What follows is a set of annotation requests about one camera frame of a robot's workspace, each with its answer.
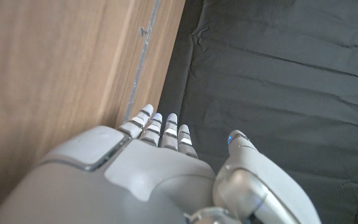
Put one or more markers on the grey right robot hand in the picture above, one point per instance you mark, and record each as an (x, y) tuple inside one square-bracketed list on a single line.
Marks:
[(154, 186)]

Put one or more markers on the grey tape outline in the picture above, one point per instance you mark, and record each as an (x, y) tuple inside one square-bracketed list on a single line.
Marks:
[(141, 59)]

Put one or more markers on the black fabric backdrop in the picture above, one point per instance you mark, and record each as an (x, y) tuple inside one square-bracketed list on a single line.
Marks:
[(275, 77)]

